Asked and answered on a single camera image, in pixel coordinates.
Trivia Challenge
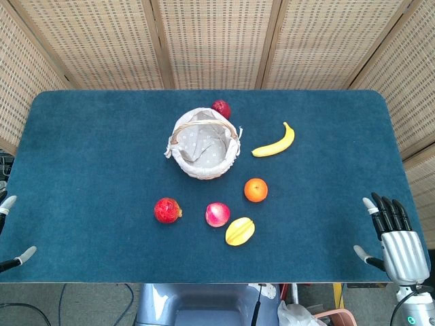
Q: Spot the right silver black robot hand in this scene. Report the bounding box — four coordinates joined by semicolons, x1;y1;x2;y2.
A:
353;192;430;286

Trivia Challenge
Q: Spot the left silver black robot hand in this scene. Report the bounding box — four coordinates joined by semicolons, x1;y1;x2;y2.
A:
0;195;37;274

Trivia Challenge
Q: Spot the orange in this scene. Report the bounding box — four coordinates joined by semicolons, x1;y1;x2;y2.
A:
243;178;269;204

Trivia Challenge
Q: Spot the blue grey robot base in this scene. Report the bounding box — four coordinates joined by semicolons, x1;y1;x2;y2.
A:
135;283;283;326

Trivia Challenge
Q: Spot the white cloth-lined wicker basket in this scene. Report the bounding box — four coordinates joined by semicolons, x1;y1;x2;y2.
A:
164;107;244;181

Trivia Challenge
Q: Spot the pink plastic bin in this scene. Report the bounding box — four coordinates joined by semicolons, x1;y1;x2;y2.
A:
314;308;353;326

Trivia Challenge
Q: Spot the blue felt table mat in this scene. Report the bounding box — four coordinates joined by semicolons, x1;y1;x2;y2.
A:
0;89;430;284

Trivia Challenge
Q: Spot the white plastic bag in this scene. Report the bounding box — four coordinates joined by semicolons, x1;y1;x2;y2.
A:
277;300;329;326

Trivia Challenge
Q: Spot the red pomegranate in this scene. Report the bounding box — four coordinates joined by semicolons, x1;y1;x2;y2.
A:
153;197;183;224

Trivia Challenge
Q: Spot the yellow starfruit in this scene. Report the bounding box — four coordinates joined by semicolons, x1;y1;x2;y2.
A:
224;217;256;247

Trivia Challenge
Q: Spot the yellow banana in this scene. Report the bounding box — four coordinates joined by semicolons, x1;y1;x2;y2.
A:
251;122;296;158

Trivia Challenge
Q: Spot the pink red apple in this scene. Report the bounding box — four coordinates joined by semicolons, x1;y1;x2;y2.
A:
205;202;231;228

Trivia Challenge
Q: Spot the dark red apple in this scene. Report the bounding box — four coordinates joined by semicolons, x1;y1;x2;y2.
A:
211;99;232;120

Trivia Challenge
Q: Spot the woven bamboo folding screen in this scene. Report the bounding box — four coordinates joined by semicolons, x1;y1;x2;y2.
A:
0;0;435;251

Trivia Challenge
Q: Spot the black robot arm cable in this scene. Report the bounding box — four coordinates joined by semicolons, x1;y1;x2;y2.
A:
389;284;434;326

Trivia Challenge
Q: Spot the black floor cable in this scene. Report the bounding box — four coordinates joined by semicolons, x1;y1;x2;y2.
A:
0;302;52;326

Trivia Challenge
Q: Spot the blue floor cable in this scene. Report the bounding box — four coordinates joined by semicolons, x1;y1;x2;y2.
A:
122;283;137;323

